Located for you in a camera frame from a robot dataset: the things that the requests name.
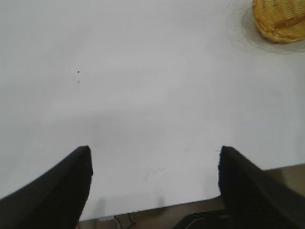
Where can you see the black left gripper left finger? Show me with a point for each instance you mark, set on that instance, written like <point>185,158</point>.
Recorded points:
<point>47,195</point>

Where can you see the yellow woven wicker basket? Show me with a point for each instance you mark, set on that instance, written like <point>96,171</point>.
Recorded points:
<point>281,19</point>

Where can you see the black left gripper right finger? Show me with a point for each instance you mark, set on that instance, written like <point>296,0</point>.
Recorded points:
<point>252,198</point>

